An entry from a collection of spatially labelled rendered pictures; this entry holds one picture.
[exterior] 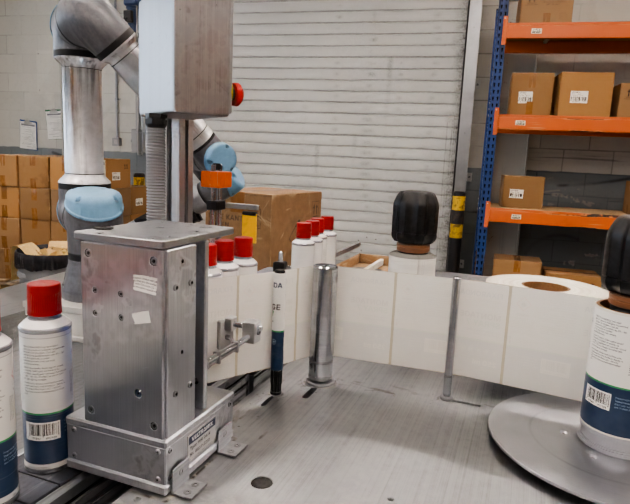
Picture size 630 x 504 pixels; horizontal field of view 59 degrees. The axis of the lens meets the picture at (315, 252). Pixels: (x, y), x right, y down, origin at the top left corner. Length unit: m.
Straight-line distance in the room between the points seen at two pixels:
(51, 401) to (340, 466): 0.32
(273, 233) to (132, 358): 1.06
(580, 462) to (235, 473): 0.40
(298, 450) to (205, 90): 0.54
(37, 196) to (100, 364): 4.33
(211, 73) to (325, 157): 4.49
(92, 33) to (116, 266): 0.77
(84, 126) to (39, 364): 0.82
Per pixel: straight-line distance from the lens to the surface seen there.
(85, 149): 1.39
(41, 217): 4.93
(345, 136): 5.34
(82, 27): 1.30
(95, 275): 0.60
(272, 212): 1.60
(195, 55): 0.91
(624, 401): 0.77
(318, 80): 5.45
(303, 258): 1.23
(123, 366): 0.61
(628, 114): 4.77
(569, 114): 4.66
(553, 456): 0.76
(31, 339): 0.65
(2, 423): 0.63
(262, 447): 0.72
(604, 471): 0.76
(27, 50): 7.20
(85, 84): 1.40
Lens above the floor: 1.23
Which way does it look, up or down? 10 degrees down
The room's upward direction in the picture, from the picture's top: 3 degrees clockwise
